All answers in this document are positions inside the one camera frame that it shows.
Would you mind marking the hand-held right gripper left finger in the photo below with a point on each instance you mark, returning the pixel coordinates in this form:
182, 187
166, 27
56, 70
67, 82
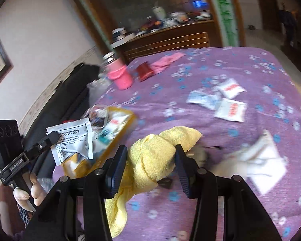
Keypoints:
116, 170

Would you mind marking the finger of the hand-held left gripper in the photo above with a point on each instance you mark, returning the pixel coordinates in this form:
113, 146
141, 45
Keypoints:
44, 143

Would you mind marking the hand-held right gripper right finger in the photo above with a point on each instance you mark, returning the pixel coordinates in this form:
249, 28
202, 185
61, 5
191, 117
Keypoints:
184, 173

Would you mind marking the white packet with black text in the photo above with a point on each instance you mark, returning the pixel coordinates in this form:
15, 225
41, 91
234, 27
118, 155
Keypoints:
70, 140

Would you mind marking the yellow towel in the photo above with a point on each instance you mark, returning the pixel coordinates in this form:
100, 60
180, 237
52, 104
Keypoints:
145, 155

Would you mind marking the white towel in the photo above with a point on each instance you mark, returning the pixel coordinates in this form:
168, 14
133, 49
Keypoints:
230, 163

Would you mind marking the yellow padded envelope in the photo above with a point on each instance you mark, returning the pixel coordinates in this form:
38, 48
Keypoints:
128, 116

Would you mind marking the white foam block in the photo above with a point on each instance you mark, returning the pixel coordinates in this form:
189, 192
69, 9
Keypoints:
268, 170

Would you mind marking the person's left hand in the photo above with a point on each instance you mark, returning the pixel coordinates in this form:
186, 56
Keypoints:
36, 195

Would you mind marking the teal packet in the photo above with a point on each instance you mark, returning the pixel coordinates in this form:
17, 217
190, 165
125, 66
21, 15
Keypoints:
105, 134

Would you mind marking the black bag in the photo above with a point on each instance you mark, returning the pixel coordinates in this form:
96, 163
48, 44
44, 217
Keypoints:
65, 98

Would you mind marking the purple floral bedsheet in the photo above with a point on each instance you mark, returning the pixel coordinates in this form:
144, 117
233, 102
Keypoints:
215, 130

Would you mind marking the clear bag with dark packets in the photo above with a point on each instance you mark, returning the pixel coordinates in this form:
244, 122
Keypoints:
97, 118

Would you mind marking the blue and white packet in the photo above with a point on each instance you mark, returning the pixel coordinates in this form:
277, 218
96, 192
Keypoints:
203, 100

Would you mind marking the clear plastic bag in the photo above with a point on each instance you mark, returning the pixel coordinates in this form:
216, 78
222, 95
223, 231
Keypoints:
97, 89

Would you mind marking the white packet with red print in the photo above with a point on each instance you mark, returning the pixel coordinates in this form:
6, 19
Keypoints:
232, 87
230, 109

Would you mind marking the pink bottle with knitted sleeve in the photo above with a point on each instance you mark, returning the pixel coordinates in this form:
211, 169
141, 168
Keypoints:
121, 76

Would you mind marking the pink cloth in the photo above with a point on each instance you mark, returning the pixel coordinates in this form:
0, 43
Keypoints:
165, 61

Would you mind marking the wooden cabinet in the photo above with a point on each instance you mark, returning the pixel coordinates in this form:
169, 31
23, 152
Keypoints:
165, 42

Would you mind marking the clutter pile on cabinet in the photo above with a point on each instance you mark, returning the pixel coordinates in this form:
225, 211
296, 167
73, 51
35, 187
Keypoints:
178, 20

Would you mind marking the white jug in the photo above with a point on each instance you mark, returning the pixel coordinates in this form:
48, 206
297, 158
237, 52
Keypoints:
159, 12

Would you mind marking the dark jacket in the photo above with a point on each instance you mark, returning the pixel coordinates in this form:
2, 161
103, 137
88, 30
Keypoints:
288, 22

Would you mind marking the wooden door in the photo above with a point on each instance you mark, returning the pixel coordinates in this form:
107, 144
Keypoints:
267, 5

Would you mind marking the green bamboo wall decoration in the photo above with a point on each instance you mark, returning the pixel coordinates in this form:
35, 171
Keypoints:
223, 17

